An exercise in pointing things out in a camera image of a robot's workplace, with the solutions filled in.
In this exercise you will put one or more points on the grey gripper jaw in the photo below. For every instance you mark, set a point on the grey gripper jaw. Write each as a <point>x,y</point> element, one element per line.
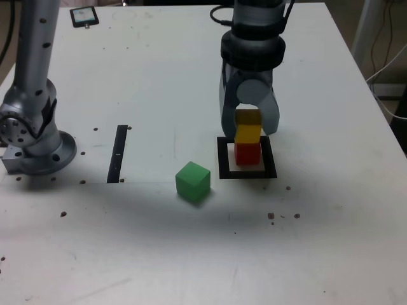
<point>226,105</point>
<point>254,90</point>

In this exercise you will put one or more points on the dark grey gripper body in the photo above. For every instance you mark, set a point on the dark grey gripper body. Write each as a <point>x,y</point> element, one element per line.
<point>254,73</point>

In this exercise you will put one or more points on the yellow cube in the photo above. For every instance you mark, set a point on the yellow cube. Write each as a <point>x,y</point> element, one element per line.
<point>248,133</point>

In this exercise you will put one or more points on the red cube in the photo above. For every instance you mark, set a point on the red cube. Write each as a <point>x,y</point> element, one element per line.
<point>248,154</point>

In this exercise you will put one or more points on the green cube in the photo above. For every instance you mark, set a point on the green cube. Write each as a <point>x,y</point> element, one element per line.
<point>192,182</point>

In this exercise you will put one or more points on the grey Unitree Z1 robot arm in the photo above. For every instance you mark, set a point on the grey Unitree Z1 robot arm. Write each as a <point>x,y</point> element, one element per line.
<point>35,47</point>

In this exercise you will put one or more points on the black tape square outline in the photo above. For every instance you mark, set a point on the black tape square outline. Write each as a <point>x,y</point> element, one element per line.
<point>222,165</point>

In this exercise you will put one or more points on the black tape strip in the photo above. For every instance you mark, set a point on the black tape strip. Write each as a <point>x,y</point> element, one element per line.
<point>117,152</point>

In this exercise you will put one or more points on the black smartphone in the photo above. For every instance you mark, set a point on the black smartphone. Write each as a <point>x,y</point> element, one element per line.
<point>84,16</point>

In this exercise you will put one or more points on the white metal post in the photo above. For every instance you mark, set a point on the white metal post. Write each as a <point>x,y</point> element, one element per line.
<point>364,28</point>

